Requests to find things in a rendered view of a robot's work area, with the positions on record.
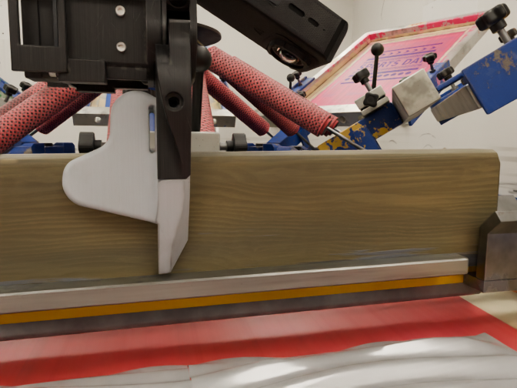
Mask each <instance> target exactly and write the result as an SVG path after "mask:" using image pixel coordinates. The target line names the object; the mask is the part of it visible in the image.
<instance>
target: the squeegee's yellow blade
mask: <svg viewBox="0 0 517 388"><path fill-rule="evenodd" d="M476 268H477V266H469V269H468V272H476ZM463 277H464V275H457V276H440V277H430V278H421V279H404V280H395V281H385V282H377V283H359V284H350V285H341V286H323V287H315V288H305V289H288V290H279V291H270V292H260V293H243V294H234V295H225V296H207V297H199V298H189V299H172V300H162V301H154V302H144V303H127V304H118V305H109V306H92V307H82V308H74V309H56V310H47V311H38V312H29V313H11V314H2V315H0V324H9V323H25V322H34V321H42V320H51V319H68V318H76V317H85V316H101V315H110V314H119V313H135V312H144V311H152V310H161V309H178V308H186V307H195V306H211V305H220V304H229V303H245V302H254V301H263V300H271V299H288V298H296V297H305V296H321V295H330V294H339V293H355V292H364V291H373V290H381V289H398V288H406V287H415V286H431V285H440V284H449V283H463Z"/></svg>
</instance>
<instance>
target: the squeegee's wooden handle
mask: <svg viewBox="0 0 517 388"><path fill-rule="evenodd" d="M84 154H87V153H42V154H0V286H13V285H24V284H34V283H55V282H65V281H76V280H87V279H107V278H119V277H129V276H150V275H161V274H158V224H155V223H153V222H148V221H145V220H141V219H135V218H131V217H127V216H121V215H118V214H114V213H110V212H104V211H101V210H97V209H91V208H87V207H84V206H79V205H77V204H75V203H73V201H71V200H70V199H69V198H68V197H67V195H66V194H65V192H64V189H63V186H62V177H63V171H64V169H65V167H66V166H67V164H68V163H69V162H71V161H72V160H73V159H76V158H78V157H80V156H83V155H84ZM499 175H500V161H499V156H498V153H497V152H496V151H495V150H493V149H369V150H303V151H237V152H191V175H190V200H189V218H188V241H187V243H186V244H185V247H184V248H183V250H182V252H181V254H180V256H179V258H178V260H177V261H176V263H175V265H174V267H173V269H172V271H171V272H170V273H163V274H171V273H192V272H202V271H213V270H224V269H244V268H255V267H266V266H287V265H297V264H308V263H329V262H339V261H350V260H361V259H381V258H392V257H403V256H424V255H434V254H445V253H457V254H459V255H461V256H464V257H467V258H468V259H469V266H477V257H478V247H479V228H480V226H481V224H483V223H484V221H486V220H487V219H488V218H489V217H490V216H491V215H492V214H493V213H494V212H496V211H497V208H498V197H499Z"/></svg>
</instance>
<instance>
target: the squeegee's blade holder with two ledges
mask: <svg viewBox="0 0 517 388"><path fill-rule="evenodd" d="M468 269H469V259H468V258H467V257H464V256H461V255H459V254H457V253H445V254H434V255H424V256H403V257H392V258H381V259H361V260H350V261H339V262H329V263H308V264H297V265H287V266H266V267H255V268H244V269H224V270H213V271H202V272H192V273H171V274H161V275H150V276H129V277H119V278H107V279H87V280H76V281H65V282H55V283H34V284H24V285H13V286H0V315H2V314H11V313H29V312H38V311H47V310H56V309H74V308H82V307H92V306H109V305H118V304H127V303H144V302H154V301H162V300H172V299H189V298H199V297H207V296H225V295H234V294H243V293H260V292H270V291H279V290H288V289H305V288H315V287H323V286H341V285H350V284H359V283H377V282H385V281H395V280H404V279H421V278H430V277H440V276H457V275H465V274H467V273H468Z"/></svg>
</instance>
